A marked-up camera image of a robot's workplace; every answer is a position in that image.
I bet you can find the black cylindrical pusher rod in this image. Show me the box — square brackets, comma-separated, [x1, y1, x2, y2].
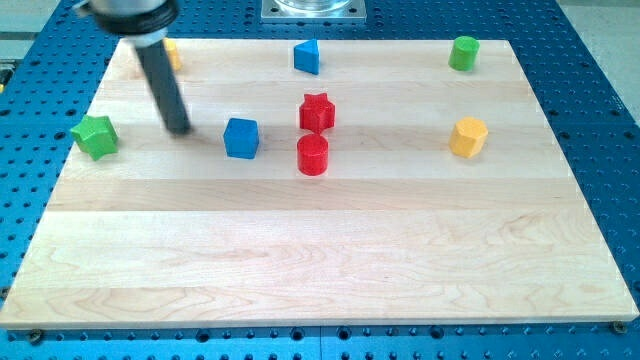
[135, 40, 191, 135]

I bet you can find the blue triangle block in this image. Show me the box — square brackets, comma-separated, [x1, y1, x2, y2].
[293, 39, 320, 75]

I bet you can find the green cylinder block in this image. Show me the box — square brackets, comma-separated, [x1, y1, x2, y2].
[448, 36, 480, 71]

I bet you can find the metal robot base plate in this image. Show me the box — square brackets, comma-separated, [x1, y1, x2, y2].
[260, 0, 367, 24]

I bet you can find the green star block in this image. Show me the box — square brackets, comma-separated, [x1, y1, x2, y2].
[70, 115, 119, 161]

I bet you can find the red cylinder block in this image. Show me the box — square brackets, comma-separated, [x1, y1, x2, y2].
[297, 133, 329, 176]

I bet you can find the blue cube block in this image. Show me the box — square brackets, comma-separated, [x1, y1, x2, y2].
[223, 118, 259, 159]

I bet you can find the wooden board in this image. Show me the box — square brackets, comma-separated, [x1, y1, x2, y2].
[1, 39, 638, 329]

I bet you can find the yellow block behind rod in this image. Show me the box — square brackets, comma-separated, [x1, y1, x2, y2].
[163, 38, 182, 71]

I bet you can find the red star block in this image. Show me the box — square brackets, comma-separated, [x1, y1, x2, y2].
[299, 93, 335, 134]

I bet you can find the yellow hexagon block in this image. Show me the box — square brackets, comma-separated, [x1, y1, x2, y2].
[449, 117, 489, 158]

